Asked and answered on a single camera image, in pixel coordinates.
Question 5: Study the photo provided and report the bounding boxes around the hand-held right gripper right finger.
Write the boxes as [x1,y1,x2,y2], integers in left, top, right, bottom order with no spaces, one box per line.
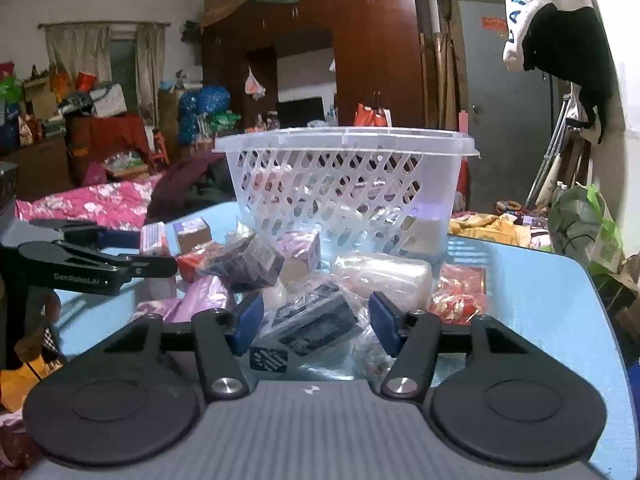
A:
[368,291,531,401]

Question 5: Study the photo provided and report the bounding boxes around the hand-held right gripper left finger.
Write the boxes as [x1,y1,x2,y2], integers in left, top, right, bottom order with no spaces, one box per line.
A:
[107,292,264,402]

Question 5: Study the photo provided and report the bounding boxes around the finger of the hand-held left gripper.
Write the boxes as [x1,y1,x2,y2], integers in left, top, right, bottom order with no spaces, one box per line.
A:
[29,219,142,250]
[17,240,179,297]

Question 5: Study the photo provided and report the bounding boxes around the clear-wrapped white roll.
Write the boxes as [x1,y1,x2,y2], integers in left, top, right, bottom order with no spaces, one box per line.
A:
[332,252,433,307]

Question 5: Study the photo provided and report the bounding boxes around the clear plastic slotted basket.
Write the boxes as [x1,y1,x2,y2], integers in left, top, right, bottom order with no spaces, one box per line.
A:
[212,126,481,261]

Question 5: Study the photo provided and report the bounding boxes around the person's left hand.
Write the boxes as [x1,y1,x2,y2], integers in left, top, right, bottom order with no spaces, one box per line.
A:
[15,290,63,363]

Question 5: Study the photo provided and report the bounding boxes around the pink floral blanket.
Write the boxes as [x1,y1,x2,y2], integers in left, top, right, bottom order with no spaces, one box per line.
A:
[15,175,167,233]

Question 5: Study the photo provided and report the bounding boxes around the purple packet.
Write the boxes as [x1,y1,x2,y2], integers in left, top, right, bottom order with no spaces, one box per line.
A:
[170,275,237,323]

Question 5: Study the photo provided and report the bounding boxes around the black box in plastic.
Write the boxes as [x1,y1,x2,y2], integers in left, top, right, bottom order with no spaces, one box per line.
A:
[249,282,364,375]

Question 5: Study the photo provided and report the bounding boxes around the dark snack packet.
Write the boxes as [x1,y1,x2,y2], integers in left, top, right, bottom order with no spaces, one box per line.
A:
[197,234,286,292]

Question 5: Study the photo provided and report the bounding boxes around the red snack packet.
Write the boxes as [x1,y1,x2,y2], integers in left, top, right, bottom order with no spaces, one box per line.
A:
[430,264,488,324]

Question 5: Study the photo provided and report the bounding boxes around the small red packet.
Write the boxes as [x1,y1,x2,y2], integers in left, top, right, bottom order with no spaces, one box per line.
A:
[177,246,221,283]

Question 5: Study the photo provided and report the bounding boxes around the purple box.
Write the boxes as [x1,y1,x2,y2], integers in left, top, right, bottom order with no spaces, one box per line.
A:
[276,230,322,286]

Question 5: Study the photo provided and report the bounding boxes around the red cloth covered furniture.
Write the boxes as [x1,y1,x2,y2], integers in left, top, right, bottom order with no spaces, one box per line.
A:
[66,114,157,183]

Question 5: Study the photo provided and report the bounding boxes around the small brown box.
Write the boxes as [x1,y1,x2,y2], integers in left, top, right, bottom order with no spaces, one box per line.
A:
[173,217,212,255]

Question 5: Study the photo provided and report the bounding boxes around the dark maroon cloth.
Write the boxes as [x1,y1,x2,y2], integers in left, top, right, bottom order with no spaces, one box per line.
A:
[145,152,240,224]

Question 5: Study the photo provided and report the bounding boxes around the yellow patterned blanket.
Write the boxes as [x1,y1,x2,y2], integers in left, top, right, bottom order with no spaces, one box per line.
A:
[447,211,552,254]

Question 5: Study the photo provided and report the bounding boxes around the blue patterned bags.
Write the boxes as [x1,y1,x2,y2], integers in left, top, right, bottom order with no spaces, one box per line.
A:
[177,86,232,145]

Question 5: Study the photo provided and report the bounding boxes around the beige curtains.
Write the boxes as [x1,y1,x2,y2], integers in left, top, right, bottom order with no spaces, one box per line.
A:
[44,22,167,128]

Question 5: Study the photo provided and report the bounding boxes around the orange plastic bag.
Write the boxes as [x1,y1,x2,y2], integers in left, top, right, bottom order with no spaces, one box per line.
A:
[354,103,392,128]

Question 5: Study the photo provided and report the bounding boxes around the green plastic bag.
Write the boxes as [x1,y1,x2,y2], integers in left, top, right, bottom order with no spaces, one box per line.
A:
[547,185,624,274]

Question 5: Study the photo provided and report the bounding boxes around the black monitor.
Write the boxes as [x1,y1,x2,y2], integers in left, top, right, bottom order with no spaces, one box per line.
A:
[276,96,327,129]

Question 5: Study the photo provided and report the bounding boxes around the hanging clear plastic bag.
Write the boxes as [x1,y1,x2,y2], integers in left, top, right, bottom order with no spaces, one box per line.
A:
[244,67,267,102]

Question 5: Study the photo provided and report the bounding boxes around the grey door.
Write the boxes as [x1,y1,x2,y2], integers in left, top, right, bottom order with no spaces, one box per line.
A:
[457,0,551,211]

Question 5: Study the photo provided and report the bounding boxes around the metal crutches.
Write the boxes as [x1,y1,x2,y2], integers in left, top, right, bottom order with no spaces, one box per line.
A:
[524,85,587,212]

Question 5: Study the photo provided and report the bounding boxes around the brown wooden wardrobe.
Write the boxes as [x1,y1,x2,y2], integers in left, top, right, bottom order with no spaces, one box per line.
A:
[200,0,439,133]

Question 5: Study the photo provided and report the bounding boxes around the black hanging garment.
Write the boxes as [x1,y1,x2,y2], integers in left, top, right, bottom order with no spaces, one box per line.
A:
[522,2,619,144]

